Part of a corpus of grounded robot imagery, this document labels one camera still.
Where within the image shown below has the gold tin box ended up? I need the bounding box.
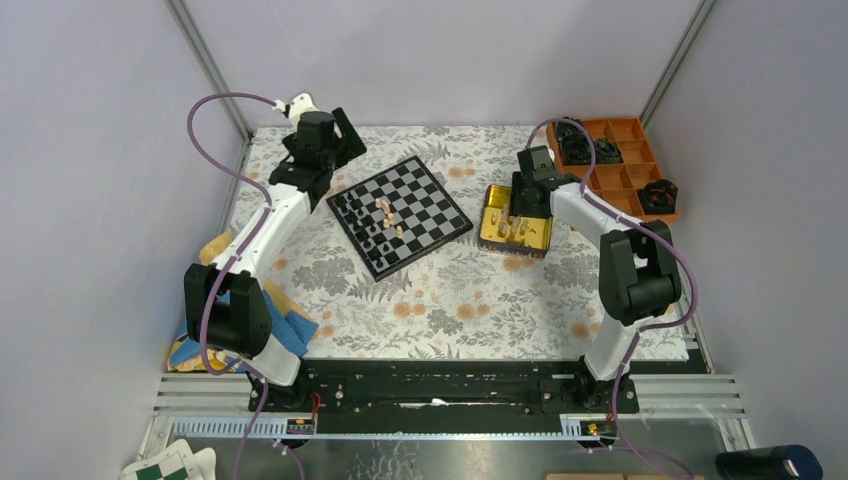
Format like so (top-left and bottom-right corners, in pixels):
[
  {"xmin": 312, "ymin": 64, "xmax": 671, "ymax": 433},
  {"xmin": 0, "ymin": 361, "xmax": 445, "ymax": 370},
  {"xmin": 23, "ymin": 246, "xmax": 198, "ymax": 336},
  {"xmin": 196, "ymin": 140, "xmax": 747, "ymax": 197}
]
[{"xmin": 476, "ymin": 184, "xmax": 553, "ymax": 259}]

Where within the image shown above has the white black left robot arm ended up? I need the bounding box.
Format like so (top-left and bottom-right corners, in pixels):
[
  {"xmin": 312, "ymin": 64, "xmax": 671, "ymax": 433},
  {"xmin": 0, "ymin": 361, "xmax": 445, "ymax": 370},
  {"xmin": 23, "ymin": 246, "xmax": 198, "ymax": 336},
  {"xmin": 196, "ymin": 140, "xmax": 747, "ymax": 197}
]
[{"xmin": 184, "ymin": 91, "xmax": 367, "ymax": 411}]

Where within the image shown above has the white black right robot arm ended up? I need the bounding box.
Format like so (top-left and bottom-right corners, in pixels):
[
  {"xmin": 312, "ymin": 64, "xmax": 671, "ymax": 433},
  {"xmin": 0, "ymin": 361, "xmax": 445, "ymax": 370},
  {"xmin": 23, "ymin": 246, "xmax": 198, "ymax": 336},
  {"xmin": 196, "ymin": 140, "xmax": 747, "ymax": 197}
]
[{"xmin": 509, "ymin": 146, "xmax": 682, "ymax": 412}]

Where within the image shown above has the black grey chess board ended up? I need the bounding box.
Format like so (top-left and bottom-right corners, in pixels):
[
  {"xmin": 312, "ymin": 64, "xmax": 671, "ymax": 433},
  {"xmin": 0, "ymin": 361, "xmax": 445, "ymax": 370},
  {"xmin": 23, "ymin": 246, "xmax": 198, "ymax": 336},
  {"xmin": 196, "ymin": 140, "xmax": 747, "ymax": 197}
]
[{"xmin": 326, "ymin": 156, "xmax": 473, "ymax": 282}]

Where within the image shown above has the rolled dark floral tie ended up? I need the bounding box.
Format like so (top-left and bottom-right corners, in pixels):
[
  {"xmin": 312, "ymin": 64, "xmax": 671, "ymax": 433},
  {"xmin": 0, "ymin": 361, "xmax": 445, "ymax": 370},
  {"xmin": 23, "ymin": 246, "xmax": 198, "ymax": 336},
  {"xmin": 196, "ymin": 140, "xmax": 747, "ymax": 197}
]
[{"xmin": 559, "ymin": 132, "xmax": 592, "ymax": 165}]

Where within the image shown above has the rolled blue floral tie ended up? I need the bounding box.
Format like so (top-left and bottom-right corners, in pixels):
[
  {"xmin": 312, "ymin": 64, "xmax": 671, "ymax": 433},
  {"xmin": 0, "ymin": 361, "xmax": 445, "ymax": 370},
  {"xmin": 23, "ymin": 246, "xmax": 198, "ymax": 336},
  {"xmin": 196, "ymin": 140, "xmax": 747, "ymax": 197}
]
[{"xmin": 554, "ymin": 117, "xmax": 585, "ymax": 142}]

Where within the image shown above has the rolled green floral tie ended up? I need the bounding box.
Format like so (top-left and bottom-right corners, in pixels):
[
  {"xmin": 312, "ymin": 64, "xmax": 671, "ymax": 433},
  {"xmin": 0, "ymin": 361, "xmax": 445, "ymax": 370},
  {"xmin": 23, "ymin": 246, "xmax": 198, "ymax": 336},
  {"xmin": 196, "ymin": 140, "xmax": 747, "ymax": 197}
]
[{"xmin": 593, "ymin": 138, "xmax": 623, "ymax": 164}]

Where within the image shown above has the orange wooden divider tray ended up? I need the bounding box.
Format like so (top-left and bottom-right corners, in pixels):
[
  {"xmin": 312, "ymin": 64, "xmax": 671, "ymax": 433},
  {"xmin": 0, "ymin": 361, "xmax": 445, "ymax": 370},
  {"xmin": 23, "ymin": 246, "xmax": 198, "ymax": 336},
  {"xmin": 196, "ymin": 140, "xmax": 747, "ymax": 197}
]
[{"xmin": 545, "ymin": 118, "xmax": 678, "ymax": 225}]

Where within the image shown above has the rolled black orange tie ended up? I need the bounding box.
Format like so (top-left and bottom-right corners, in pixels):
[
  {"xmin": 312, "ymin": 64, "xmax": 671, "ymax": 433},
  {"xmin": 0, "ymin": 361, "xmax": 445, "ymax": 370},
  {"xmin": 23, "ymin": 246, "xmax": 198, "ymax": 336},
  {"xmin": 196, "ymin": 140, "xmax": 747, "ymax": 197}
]
[{"xmin": 637, "ymin": 179, "xmax": 679, "ymax": 215}]

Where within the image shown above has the floral table mat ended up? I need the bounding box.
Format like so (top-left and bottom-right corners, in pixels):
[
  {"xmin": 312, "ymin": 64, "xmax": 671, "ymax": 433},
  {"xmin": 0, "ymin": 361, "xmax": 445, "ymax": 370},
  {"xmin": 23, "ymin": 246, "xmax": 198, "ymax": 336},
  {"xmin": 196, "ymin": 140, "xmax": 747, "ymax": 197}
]
[{"xmin": 269, "ymin": 126, "xmax": 603, "ymax": 360}]

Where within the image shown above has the blue yellow cloth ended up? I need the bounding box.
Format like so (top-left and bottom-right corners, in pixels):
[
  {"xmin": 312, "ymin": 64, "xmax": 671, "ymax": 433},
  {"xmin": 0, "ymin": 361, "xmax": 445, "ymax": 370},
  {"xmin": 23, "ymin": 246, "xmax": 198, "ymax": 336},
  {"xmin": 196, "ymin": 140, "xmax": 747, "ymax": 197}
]
[{"xmin": 166, "ymin": 231, "xmax": 318, "ymax": 372}]

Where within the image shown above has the green white checker card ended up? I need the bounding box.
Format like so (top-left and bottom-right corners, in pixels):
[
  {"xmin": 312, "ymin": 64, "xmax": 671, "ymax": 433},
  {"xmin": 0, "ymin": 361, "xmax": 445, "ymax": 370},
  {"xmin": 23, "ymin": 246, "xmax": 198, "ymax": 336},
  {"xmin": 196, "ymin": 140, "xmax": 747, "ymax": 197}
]
[{"xmin": 120, "ymin": 439, "xmax": 217, "ymax": 480}]

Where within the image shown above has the dark blue cylinder bottle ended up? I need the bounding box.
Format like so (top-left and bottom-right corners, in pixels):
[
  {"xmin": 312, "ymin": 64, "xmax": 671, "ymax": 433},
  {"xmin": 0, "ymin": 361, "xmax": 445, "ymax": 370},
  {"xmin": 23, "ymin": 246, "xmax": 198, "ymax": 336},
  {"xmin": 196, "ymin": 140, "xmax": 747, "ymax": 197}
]
[{"xmin": 715, "ymin": 444, "xmax": 824, "ymax": 480}]

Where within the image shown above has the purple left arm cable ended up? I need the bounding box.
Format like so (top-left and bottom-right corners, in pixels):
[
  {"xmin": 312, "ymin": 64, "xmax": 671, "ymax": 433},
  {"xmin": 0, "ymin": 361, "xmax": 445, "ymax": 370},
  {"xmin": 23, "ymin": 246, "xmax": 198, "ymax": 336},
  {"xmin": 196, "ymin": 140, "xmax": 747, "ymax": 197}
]
[{"xmin": 186, "ymin": 92, "xmax": 289, "ymax": 480}]

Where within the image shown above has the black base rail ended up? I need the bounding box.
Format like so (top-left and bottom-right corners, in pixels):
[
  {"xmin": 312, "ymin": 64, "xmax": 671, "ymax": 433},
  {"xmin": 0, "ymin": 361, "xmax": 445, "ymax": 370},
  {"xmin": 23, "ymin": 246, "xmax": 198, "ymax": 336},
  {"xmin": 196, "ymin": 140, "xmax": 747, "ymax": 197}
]
[{"xmin": 248, "ymin": 359, "xmax": 639, "ymax": 434}]

